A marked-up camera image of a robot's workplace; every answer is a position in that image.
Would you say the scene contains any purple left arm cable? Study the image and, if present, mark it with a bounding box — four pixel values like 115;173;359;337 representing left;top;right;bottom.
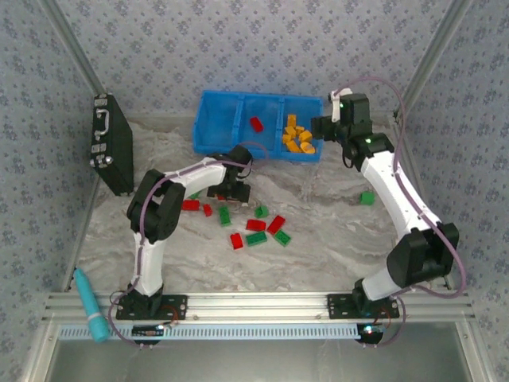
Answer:
109;141;270;350

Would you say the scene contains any black briefcase with metal handle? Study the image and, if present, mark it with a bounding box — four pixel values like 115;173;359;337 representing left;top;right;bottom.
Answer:
91;92;135;197

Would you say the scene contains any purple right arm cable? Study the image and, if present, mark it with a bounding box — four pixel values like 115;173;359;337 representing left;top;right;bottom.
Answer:
332;76;467;349

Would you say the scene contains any teal marker pen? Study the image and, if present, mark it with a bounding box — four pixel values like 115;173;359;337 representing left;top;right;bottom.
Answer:
74;267;109;343

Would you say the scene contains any blue three-compartment plastic bin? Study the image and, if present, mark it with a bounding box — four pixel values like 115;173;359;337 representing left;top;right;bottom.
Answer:
192;89;324;164

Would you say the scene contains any light blue slotted cable duct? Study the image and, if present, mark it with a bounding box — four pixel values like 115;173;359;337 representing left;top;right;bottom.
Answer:
58;322;361;341

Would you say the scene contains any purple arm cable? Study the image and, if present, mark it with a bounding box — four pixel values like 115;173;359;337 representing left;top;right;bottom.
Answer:
332;76;467;349
109;141;270;350

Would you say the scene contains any aluminium frame post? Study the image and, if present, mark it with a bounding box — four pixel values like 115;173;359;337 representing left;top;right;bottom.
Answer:
393;0;474;119
39;0;107;96

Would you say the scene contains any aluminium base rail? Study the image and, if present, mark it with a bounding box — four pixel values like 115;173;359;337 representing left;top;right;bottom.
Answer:
41;291;476;322

